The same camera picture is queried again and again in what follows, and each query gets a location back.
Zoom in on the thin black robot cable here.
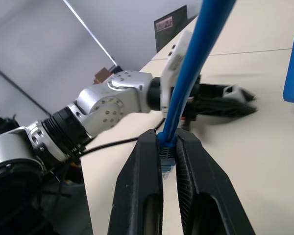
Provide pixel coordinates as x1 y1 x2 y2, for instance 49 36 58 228
82 117 166 156

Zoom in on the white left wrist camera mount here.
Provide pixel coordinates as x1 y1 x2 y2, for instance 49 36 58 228
160 30 196 115

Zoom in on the black monitor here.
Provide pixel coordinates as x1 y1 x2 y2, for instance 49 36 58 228
153 4 188 53

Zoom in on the blue ethernet cable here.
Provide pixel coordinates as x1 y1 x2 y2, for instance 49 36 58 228
158 0 237 181

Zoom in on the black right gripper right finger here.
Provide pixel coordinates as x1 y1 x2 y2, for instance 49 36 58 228
174 129 257 235

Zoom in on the brown box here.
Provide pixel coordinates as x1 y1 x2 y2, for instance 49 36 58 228
93 67 114 85

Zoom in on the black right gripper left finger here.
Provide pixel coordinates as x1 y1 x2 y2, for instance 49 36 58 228
107 129 164 235

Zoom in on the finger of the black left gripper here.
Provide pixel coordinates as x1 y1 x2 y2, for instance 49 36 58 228
195 97 258 120
199 83 258 100

